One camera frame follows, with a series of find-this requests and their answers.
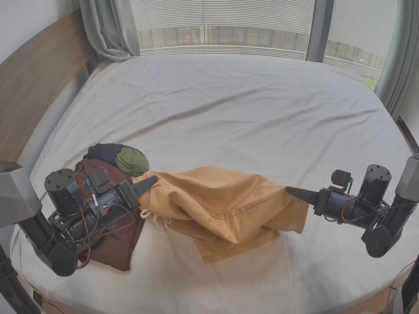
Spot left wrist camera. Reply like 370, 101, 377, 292
86, 168, 112, 194

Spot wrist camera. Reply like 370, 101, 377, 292
329, 169, 354, 194
86, 168, 112, 194

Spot bed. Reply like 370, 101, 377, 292
0, 9, 419, 314

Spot black garment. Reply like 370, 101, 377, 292
82, 143, 126, 167

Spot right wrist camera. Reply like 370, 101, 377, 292
329, 169, 354, 194

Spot green garment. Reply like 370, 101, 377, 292
116, 146, 149, 178

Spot brown garment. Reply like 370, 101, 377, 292
75, 159, 144, 271

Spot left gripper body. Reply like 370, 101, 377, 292
94, 180, 141, 216

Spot window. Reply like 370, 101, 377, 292
126, 0, 404, 79

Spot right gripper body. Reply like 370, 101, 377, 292
314, 188, 355, 224

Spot tan shorts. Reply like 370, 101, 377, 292
132, 166, 308, 265

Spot grey-green curtain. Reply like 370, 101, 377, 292
77, 0, 141, 62
375, 0, 419, 118

